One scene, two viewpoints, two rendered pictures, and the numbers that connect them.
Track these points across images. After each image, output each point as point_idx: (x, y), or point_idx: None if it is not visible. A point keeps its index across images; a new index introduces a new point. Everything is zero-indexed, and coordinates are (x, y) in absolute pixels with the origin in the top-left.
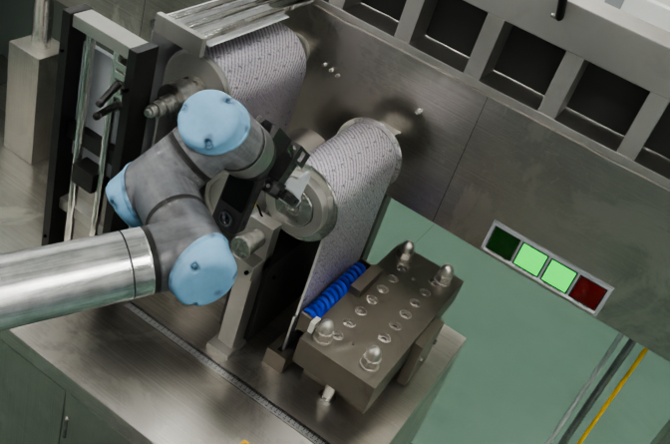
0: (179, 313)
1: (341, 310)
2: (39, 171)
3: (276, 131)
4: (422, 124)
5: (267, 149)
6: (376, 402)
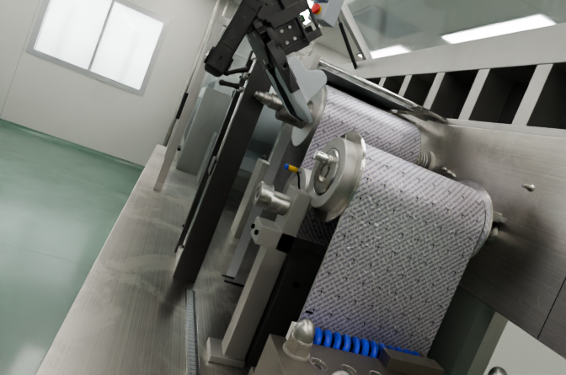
0: (217, 318)
1: (350, 359)
2: (234, 240)
3: None
4: (532, 203)
5: None
6: None
